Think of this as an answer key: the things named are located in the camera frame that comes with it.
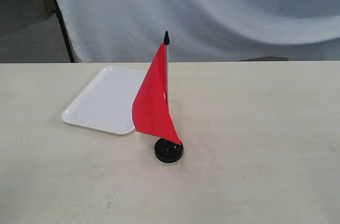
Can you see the red flag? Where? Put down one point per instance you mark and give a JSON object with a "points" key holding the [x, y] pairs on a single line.
{"points": [[150, 111]]}

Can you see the black round flag base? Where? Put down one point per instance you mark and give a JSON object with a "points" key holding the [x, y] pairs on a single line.
{"points": [[167, 151]]}

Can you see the white plastic tray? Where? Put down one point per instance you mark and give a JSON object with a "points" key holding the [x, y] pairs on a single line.
{"points": [[105, 104]]}

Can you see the white cloth backdrop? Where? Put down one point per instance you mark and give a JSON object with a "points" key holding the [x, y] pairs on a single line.
{"points": [[202, 30]]}

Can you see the black backdrop stand pole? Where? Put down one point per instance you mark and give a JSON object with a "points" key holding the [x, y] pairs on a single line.
{"points": [[64, 32]]}

